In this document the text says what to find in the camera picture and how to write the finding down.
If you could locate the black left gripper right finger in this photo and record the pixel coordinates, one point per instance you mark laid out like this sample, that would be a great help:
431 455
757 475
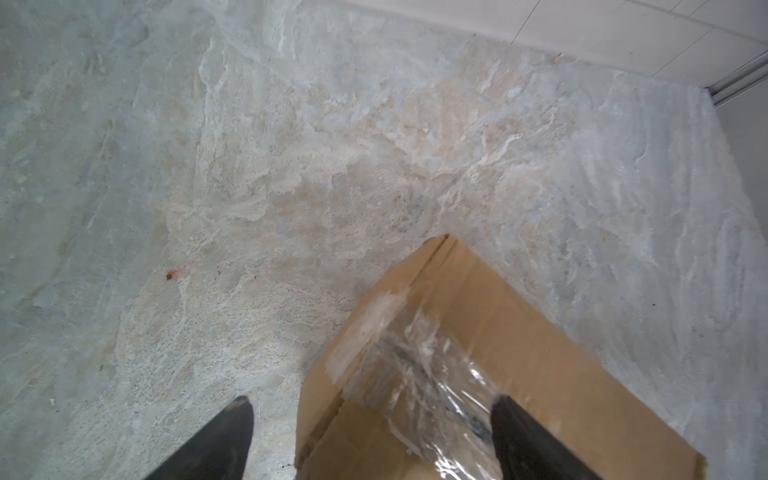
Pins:
527 450

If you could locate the brown cardboard express box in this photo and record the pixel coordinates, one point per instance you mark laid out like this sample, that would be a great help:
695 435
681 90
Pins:
405 389

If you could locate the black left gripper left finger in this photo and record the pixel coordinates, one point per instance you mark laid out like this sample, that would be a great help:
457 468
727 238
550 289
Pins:
219 450

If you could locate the aluminium right corner post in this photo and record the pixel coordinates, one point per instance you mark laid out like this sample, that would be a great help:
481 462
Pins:
740 81

